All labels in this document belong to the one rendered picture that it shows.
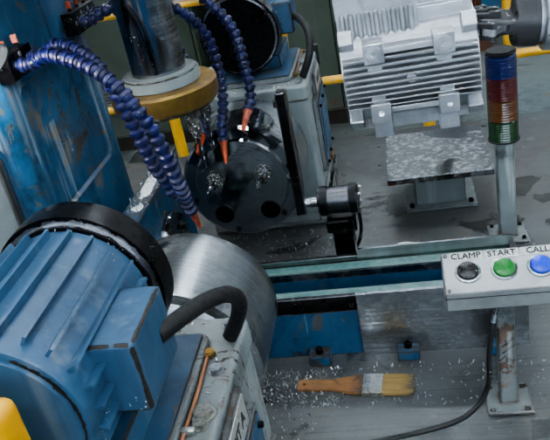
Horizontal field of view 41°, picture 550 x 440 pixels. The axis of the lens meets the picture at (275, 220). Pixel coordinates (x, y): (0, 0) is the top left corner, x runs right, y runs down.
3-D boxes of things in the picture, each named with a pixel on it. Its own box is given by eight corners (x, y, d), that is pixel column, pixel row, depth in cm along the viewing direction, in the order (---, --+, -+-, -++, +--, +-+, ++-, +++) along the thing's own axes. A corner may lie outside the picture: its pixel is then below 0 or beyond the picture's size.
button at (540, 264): (531, 279, 103) (532, 272, 101) (527, 261, 104) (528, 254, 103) (553, 278, 102) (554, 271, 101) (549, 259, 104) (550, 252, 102)
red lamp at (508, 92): (488, 104, 144) (487, 82, 142) (484, 93, 149) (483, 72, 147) (520, 99, 143) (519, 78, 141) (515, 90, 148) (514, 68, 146)
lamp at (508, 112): (489, 125, 146) (488, 104, 144) (485, 114, 151) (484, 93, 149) (520, 121, 145) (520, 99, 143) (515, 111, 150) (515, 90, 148)
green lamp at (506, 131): (491, 146, 148) (489, 125, 146) (486, 134, 153) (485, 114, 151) (521, 142, 147) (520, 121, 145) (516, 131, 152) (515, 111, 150)
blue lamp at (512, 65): (487, 82, 142) (486, 59, 140) (483, 72, 147) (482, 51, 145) (519, 78, 141) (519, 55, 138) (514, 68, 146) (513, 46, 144)
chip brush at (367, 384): (295, 397, 127) (294, 394, 127) (299, 378, 131) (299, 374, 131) (415, 395, 122) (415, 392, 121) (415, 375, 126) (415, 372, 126)
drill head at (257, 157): (189, 259, 153) (160, 151, 141) (224, 175, 189) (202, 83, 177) (307, 249, 148) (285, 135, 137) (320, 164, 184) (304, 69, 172)
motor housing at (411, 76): (353, 148, 112) (333, 25, 104) (355, 108, 129) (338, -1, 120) (487, 129, 108) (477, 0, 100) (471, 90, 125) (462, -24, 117)
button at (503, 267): (494, 282, 103) (494, 276, 102) (491, 264, 105) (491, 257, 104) (516, 280, 103) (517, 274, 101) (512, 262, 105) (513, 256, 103)
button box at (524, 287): (446, 312, 107) (444, 294, 103) (441, 271, 111) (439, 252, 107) (568, 303, 104) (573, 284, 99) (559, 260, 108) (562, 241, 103)
